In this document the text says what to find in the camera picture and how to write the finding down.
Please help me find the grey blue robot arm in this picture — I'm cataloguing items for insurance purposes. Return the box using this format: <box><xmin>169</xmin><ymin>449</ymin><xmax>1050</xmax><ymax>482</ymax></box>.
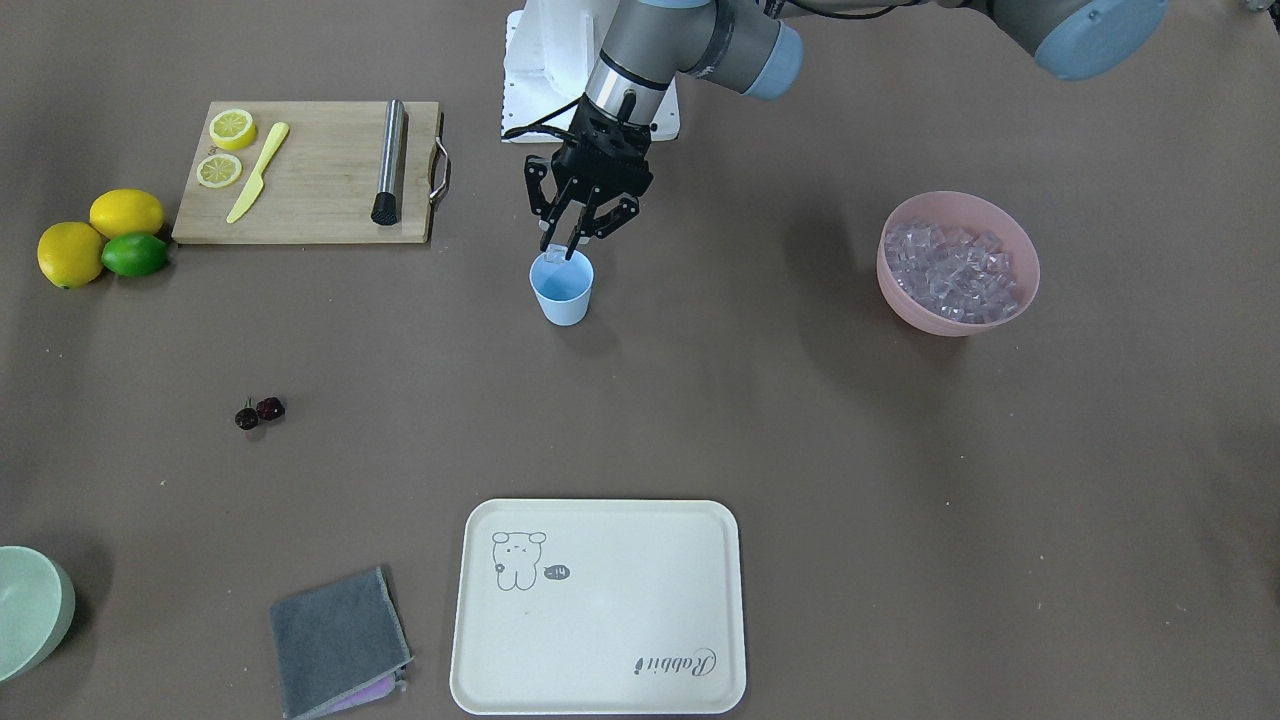
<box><xmin>503</xmin><ymin>1</ymin><xmax>1169</xmax><ymax>258</ymax></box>

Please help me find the lemon half slice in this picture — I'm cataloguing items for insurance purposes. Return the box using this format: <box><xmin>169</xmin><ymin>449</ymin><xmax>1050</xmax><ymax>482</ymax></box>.
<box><xmin>195</xmin><ymin>152</ymin><xmax>243</xmax><ymax>190</ymax></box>
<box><xmin>207</xmin><ymin>108</ymin><xmax>259</xmax><ymax>151</ymax></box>

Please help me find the mint green bowl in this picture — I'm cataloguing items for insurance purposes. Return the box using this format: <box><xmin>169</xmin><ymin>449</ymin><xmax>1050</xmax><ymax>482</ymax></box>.
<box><xmin>1</xmin><ymin>546</ymin><xmax>76</xmax><ymax>683</ymax></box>

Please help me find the light blue plastic cup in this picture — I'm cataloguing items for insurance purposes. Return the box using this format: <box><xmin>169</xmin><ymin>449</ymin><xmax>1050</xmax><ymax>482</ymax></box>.
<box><xmin>529</xmin><ymin>251</ymin><xmax>595</xmax><ymax>327</ymax></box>

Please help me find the upper whole yellow lemon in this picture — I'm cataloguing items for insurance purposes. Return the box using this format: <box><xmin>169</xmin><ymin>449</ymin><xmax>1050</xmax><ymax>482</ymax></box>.
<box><xmin>90</xmin><ymin>188</ymin><xmax>166</xmax><ymax>240</ymax></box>

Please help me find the grey folded cloth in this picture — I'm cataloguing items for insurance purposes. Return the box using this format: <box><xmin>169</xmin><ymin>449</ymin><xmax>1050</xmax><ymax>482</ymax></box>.
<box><xmin>268</xmin><ymin>566</ymin><xmax>413</xmax><ymax>719</ymax></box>

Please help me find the yellow plastic knife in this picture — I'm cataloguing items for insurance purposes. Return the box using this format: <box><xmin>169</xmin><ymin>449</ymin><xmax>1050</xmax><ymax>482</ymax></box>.
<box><xmin>225</xmin><ymin>122</ymin><xmax>291</xmax><ymax>224</ymax></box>

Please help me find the whole yellow lemon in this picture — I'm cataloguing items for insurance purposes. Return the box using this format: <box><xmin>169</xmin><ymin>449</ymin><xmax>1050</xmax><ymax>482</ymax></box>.
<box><xmin>90</xmin><ymin>188</ymin><xmax>166</xmax><ymax>240</ymax></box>
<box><xmin>37</xmin><ymin>222</ymin><xmax>106</xmax><ymax>290</ymax></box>

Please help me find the steel muddler black tip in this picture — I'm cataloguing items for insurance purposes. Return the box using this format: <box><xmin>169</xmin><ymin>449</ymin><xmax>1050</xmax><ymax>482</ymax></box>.
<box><xmin>370</xmin><ymin>99</ymin><xmax>410</xmax><ymax>227</ymax></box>

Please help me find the lower lemon half slice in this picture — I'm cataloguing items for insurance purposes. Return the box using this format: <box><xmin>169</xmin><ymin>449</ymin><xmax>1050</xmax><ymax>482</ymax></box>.
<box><xmin>195</xmin><ymin>152</ymin><xmax>243</xmax><ymax>190</ymax></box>

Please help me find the cream rabbit serving tray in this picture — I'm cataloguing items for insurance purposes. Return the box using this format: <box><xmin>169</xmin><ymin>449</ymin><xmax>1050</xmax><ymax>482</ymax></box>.
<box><xmin>451</xmin><ymin>498</ymin><xmax>748</xmax><ymax>715</ymax></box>

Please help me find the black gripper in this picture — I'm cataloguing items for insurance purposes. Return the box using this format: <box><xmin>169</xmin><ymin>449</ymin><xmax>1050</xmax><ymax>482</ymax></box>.
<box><xmin>524</xmin><ymin>97</ymin><xmax>653</xmax><ymax>260</ymax></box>

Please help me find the dark red cherry pair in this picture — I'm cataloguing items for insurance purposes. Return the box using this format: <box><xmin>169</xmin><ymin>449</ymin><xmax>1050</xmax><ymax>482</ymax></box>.
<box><xmin>233</xmin><ymin>396</ymin><xmax>285</xmax><ymax>432</ymax></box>

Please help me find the lower whole yellow lemon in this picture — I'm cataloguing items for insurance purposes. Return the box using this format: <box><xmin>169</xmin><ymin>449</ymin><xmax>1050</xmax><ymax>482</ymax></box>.
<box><xmin>37</xmin><ymin>222</ymin><xmax>106</xmax><ymax>290</ymax></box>

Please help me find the pink bowl of ice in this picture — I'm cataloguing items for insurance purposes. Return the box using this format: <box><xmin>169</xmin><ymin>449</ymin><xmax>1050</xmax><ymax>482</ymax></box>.
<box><xmin>876</xmin><ymin>191</ymin><xmax>1041</xmax><ymax>337</ymax></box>

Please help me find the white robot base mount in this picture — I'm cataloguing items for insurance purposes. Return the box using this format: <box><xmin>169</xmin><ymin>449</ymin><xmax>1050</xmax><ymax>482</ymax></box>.
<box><xmin>500</xmin><ymin>1</ymin><xmax>618</xmax><ymax>132</ymax></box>

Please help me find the wooden cutting board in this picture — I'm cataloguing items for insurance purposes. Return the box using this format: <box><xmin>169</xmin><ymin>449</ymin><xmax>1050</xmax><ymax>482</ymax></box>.
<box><xmin>172</xmin><ymin>100</ymin><xmax>449</xmax><ymax>245</ymax></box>

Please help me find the green lime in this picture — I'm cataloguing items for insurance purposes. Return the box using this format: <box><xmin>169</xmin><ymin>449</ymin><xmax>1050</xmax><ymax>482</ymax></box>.
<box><xmin>101</xmin><ymin>232</ymin><xmax>168</xmax><ymax>277</ymax></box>

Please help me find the upper lemon half slice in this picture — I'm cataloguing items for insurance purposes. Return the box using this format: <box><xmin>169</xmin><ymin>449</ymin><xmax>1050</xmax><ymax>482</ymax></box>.
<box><xmin>207</xmin><ymin>108</ymin><xmax>259</xmax><ymax>151</ymax></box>

